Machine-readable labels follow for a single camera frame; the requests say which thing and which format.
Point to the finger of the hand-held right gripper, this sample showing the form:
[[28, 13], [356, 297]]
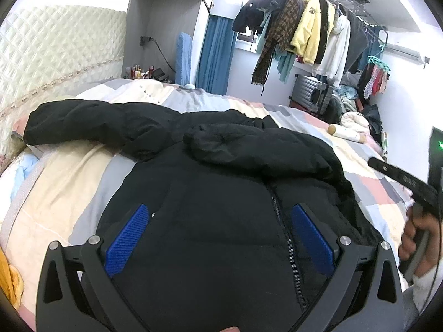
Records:
[[401, 181]]

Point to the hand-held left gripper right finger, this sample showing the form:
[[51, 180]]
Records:
[[313, 240]]

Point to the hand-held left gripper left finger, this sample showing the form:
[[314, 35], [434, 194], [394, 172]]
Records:
[[126, 238]]

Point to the black puffer jacket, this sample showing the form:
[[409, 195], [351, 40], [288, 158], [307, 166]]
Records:
[[214, 214]]

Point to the person's right forearm white sleeve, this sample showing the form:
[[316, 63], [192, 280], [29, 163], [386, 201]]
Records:
[[427, 297]]

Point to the pile of clothes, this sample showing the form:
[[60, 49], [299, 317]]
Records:
[[360, 103]]

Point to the person's right hand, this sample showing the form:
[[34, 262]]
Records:
[[412, 235]]

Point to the white cylinder bolster pillow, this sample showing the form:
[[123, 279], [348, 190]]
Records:
[[346, 133]]

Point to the patchwork checked quilt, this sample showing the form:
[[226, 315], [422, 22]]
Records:
[[69, 186]]

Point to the cream plush cushion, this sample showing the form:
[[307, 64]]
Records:
[[353, 119]]

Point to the small hanging laundry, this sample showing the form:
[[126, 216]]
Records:
[[373, 81]]

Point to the white air conditioner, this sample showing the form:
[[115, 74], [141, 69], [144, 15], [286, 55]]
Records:
[[403, 52]]

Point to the teal clip hanger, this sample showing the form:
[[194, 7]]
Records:
[[379, 60]]

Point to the light blue cloth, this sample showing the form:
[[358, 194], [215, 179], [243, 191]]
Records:
[[26, 176]]

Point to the yellow cloth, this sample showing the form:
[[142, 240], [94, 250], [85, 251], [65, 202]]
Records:
[[10, 280]]

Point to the silver ribbed suitcase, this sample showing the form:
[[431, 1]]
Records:
[[309, 93]]

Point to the dark grey hanging coat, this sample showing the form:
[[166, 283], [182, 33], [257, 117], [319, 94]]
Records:
[[356, 41]]

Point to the white hanging hoodie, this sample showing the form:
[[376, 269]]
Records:
[[337, 48]]

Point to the pink pillow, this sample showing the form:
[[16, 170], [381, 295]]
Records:
[[20, 128]]

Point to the teal hanging garment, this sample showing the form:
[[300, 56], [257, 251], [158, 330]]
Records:
[[283, 65]]

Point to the cluster of cosmetic bottles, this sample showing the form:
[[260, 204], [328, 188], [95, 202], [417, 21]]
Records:
[[143, 72]]

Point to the yellow fleece jacket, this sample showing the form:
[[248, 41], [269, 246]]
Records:
[[308, 27]]

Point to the blue covered board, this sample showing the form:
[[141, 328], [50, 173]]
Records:
[[183, 58]]

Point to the brown plaid hanging coat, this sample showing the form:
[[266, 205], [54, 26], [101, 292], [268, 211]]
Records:
[[280, 31]]

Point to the cream quilted headboard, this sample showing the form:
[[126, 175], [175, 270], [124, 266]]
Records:
[[59, 52]]

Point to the blue curtain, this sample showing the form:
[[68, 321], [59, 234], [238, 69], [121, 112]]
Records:
[[216, 55]]

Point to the black hanging jacket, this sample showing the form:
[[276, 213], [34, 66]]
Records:
[[249, 15]]

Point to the grey wall cabinet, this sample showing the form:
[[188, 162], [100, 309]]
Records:
[[162, 17]]

